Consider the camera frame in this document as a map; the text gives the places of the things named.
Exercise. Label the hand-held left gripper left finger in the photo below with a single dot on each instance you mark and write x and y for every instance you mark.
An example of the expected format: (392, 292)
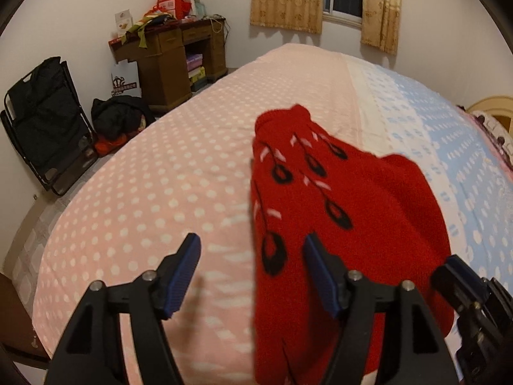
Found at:
(184, 272)

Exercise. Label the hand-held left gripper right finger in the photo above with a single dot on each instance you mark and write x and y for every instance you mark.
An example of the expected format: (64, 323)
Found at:
(320, 276)

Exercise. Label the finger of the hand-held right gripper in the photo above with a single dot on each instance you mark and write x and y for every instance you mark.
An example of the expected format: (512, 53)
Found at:
(457, 280)

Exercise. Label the red knitted sweater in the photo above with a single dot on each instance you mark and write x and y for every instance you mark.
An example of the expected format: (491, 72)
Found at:
(360, 208)

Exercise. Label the pastel polka dot bed blanket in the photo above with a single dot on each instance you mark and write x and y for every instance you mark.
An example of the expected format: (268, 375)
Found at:
(160, 168)

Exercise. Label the orange cloth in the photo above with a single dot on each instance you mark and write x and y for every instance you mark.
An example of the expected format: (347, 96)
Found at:
(108, 146)

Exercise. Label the black bag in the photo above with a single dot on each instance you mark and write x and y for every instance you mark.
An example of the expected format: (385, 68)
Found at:
(116, 116)

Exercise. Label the brown wooden cabinet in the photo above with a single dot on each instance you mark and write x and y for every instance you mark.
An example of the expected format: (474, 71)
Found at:
(16, 321)

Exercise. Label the cream wooden headboard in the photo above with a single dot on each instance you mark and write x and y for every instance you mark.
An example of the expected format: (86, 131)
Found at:
(491, 103)

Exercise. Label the small cardboard box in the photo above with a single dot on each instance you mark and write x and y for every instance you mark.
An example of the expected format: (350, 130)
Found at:
(197, 78)

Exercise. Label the white paper bag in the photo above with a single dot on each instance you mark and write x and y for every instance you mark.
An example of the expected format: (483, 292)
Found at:
(126, 82)

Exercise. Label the brown wooden desk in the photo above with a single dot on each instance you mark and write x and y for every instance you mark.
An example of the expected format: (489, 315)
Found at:
(164, 72)

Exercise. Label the black folding chair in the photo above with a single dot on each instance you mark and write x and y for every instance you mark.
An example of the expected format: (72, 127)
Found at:
(44, 120)

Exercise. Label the pink box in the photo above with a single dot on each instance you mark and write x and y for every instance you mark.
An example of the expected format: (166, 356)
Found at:
(194, 61)

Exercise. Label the colourful striped cloth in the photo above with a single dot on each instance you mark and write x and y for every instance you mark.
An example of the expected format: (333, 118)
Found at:
(148, 24)

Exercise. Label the white printed box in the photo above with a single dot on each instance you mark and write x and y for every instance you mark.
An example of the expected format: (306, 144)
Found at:
(123, 22)

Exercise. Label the red gift bag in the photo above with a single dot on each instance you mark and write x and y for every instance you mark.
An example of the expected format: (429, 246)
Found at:
(172, 6)

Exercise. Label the narrow yellow patterned curtain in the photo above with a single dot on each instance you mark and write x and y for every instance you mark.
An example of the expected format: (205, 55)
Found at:
(380, 12)

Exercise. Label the wide yellow patterned curtain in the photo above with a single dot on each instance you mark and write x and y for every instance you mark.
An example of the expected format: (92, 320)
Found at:
(286, 0)

